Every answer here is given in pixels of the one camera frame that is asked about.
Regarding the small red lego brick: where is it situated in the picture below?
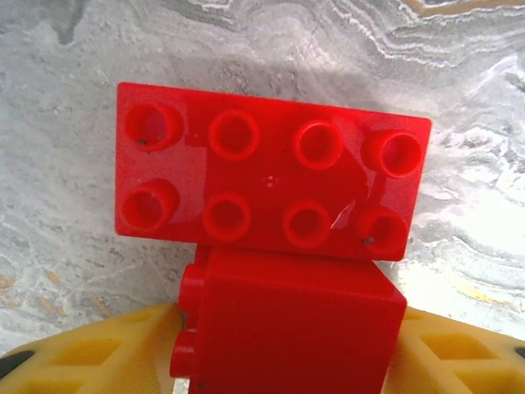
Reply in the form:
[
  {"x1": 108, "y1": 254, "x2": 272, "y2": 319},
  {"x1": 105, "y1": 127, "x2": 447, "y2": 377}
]
[{"x1": 169, "y1": 245, "x2": 408, "y2": 394}]

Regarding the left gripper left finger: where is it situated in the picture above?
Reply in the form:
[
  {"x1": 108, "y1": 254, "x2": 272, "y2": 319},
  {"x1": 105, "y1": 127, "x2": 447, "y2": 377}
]
[{"x1": 0, "y1": 302, "x2": 188, "y2": 394}]

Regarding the large red lego brick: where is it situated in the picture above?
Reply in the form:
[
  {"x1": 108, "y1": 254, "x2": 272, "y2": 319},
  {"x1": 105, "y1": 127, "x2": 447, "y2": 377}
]
[{"x1": 113, "y1": 80, "x2": 433, "y2": 263}]

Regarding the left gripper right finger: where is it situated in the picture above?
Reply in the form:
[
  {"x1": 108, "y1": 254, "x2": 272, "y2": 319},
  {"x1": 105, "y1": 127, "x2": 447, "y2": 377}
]
[{"x1": 383, "y1": 308, "x2": 525, "y2": 394}]

